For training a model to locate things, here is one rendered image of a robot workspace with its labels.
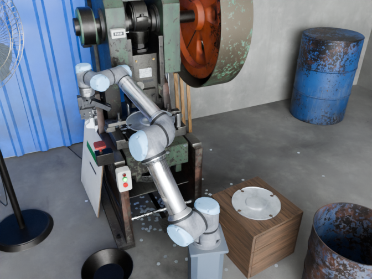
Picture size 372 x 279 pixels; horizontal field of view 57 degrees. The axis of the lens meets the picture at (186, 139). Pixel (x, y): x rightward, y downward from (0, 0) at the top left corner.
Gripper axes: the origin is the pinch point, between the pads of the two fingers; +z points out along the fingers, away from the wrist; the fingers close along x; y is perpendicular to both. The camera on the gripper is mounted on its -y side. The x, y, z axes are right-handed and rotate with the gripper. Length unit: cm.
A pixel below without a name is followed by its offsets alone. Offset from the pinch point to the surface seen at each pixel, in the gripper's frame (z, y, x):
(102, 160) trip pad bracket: 18.2, -0.3, 2.9
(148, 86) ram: -13.2, -33.7, -15.4
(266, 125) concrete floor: 84, -184, -97
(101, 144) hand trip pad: 9.2, -0.9, 0.7
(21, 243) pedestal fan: 82, 55, -19
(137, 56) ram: -31.1, -28.4, -15.3
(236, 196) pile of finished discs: 50, -74, 26
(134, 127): 7.0, -22.1, -7.1
